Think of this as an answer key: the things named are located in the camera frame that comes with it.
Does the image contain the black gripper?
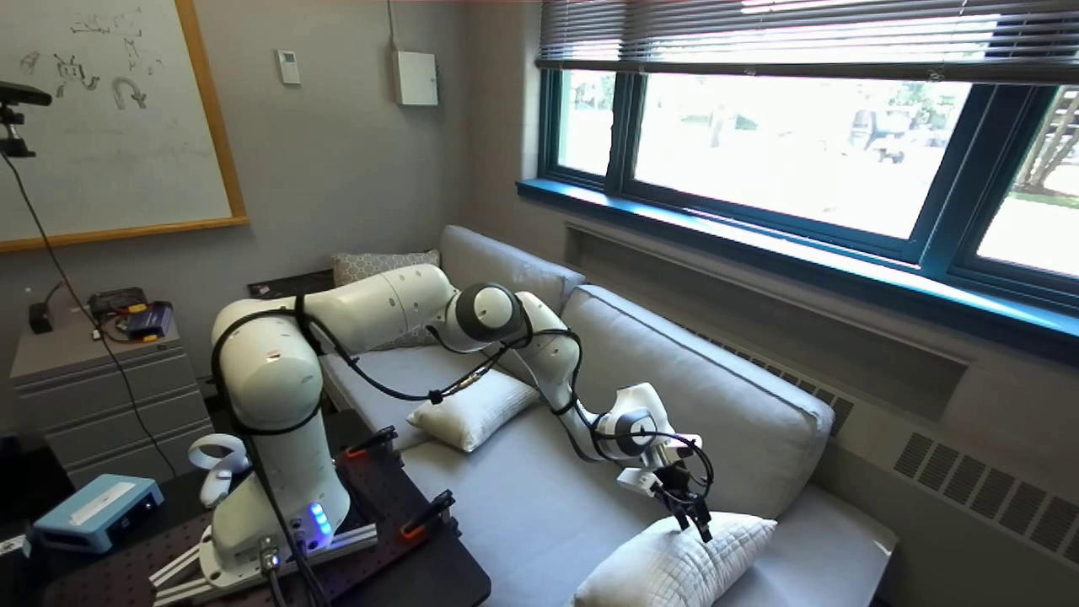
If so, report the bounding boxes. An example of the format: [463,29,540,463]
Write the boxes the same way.
[655,463,719,546]

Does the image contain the white quilted pillow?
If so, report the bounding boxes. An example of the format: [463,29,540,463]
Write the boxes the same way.
[571,507,781,607]
[404,369,544,457]

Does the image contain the grey fabric couch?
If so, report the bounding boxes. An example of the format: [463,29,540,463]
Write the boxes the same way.
[324,218,903,607]

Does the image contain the grey lattice patterned pillow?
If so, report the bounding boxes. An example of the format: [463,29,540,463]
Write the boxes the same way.
[328,247,444,290]

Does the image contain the black robot table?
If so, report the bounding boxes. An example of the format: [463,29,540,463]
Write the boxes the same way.
[30,417,496,607]

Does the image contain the red black clamp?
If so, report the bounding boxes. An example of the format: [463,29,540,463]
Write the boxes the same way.
[395,484,459,546]
[333,420,400,470]

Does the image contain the wide teal framed window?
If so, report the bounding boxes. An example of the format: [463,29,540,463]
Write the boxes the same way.
[513,53,1079,346]

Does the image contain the white VR controller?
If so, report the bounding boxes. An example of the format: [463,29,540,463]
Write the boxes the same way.
[183,428,254,514]

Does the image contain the window blinds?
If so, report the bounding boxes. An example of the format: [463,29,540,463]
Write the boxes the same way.
[528,0,1079,88]

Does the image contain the light blue box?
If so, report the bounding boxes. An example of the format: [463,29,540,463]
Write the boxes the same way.
[28,470,169,556]

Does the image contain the black orange device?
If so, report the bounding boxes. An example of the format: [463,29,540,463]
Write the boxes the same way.
[82,284,179,346]

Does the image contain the grey drawer cabinet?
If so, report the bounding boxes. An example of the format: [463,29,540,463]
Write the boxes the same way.
[2,300,217,490]

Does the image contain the small black object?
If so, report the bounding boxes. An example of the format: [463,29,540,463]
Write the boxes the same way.
[23,300,62,337]

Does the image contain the wood framed whiteboard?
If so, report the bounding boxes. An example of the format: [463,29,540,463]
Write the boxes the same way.
[0,0,249,257]

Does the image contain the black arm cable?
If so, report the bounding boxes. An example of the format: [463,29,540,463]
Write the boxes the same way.
[205,292,723,607]

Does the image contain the wall heater grille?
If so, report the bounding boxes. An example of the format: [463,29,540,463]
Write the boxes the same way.
[886,420,1079,571]

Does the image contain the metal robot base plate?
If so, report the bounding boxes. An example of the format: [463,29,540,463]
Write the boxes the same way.
[145,520,385,603]

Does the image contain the white wall box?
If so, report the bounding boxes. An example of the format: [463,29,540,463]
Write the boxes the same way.
[387,45,444,112]

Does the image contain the white wall thermostat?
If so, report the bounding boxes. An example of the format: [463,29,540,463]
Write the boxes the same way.
[270,45,308,92]

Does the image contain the black camera on stand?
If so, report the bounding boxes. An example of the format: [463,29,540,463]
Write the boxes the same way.
[0,76,54,162]

